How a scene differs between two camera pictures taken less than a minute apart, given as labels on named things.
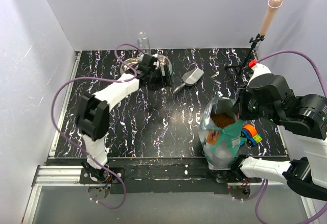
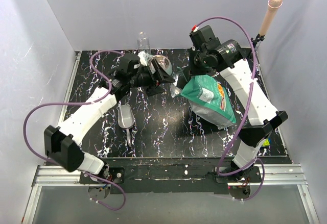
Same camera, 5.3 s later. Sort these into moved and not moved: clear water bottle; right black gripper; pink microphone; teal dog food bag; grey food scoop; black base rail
Moved: grey food scoop; teal dog food bag; right black gripper
Not moved: black base rail; clear water bottle; pink microphone
